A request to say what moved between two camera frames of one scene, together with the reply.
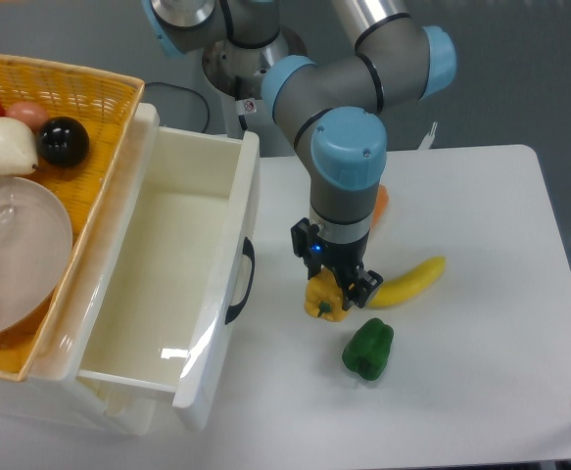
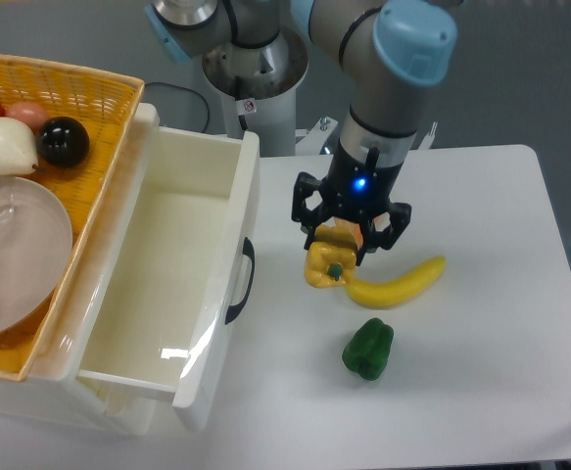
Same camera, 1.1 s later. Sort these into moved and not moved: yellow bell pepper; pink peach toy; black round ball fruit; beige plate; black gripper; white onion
Moved: yellow bell pepper; black gripper
Not moved: pink peach toy; black round ball fruit; white onion; beige plate
